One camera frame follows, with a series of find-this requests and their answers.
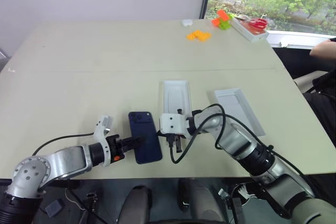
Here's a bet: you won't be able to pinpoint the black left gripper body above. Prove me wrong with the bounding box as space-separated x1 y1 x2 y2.
106 134 127 163

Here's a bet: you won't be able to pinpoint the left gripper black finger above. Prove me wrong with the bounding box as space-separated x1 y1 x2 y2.
123 141 144 155
122 136 146 147

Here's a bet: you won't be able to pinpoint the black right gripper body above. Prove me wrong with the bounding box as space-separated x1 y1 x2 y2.
163 133 186 143

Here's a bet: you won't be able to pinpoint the dark blue smartphone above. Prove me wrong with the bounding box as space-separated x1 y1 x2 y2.
128 111 163 165

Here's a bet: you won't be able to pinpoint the white phone box base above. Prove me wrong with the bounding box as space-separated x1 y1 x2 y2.
160 80 191 131

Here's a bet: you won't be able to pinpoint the white phone box lid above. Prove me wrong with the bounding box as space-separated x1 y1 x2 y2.
213 87 266 138

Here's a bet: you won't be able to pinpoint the small grey square box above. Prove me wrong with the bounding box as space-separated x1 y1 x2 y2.
44 199 64 216

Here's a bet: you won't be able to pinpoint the white box with orange print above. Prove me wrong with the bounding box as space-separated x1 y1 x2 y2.
230 16 270 44

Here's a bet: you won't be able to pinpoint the yellow-orange building blocks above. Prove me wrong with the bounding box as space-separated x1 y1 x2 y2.
185 30 213 42

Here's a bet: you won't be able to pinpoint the orange and green toy blocks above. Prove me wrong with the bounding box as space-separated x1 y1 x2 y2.
212 9 235 31

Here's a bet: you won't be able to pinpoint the beige chair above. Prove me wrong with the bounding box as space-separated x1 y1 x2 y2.
292 72 324 94

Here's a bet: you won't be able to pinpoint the person's dark clothed body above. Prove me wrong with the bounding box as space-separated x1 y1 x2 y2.
301 66 336 142

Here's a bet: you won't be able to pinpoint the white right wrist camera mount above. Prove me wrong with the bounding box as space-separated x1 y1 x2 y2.
159 113 190 140

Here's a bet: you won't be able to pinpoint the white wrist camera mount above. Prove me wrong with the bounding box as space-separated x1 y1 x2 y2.
93 115 114 168
159 113 190 140

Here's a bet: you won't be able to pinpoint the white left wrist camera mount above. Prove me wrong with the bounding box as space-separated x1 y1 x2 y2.
93 115 114 168

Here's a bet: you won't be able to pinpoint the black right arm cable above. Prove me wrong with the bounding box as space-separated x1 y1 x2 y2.
167 102 307 178

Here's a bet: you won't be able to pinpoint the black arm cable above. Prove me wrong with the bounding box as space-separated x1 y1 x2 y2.
167 102 307 178
32 133 96 157

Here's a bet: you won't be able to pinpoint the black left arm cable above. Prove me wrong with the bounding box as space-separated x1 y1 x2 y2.
32 133 96 157

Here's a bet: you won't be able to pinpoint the white wire connector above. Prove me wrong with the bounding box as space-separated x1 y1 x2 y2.
237 184 253 199

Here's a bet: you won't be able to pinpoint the red handled scissors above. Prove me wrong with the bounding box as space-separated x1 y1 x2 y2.
235 15 269 29

